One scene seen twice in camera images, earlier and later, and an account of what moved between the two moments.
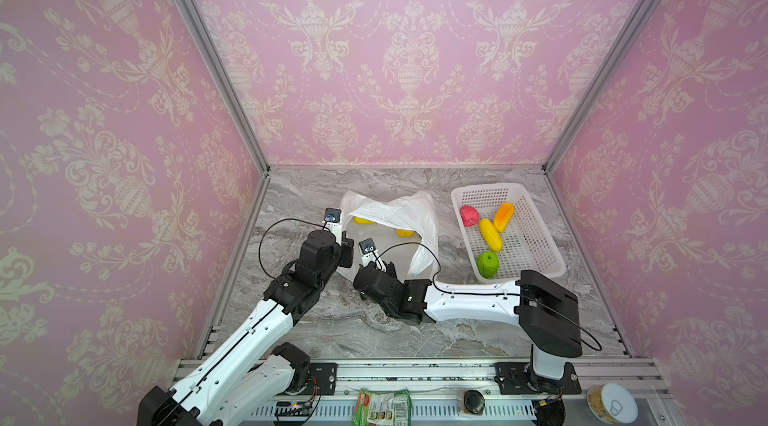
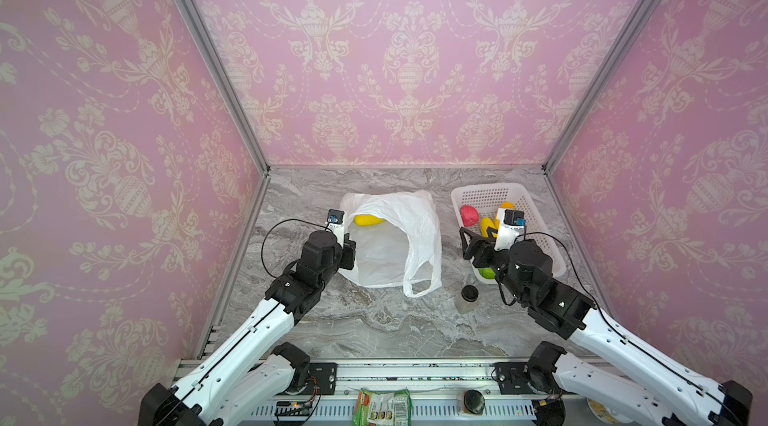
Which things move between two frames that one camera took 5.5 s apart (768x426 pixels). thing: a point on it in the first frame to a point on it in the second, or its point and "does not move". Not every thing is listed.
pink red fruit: x=470 y=215 does not move
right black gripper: x=389 y=269 to x=475 y=252
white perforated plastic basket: x=527 y=250 does not move
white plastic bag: x=403 y=230 does not move
